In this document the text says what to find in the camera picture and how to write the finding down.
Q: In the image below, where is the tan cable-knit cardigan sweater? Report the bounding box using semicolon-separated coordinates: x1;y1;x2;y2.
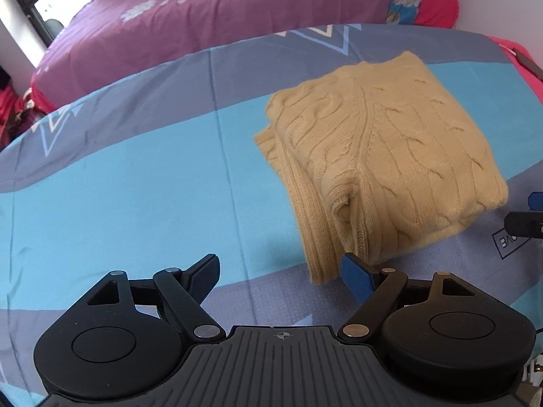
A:
254;52;508;284

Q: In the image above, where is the pile of clothes on shelf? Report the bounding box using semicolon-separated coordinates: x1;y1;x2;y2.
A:
0;68;46;150

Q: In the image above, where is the blue grey patterned bed sheet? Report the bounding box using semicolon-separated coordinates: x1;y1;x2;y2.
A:
1;24;542;406

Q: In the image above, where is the black dark object on quilt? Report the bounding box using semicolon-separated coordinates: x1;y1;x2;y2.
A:
513;49;543;81

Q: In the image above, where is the purple floral quilt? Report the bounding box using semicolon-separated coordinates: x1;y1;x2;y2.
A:
30;0;459;112

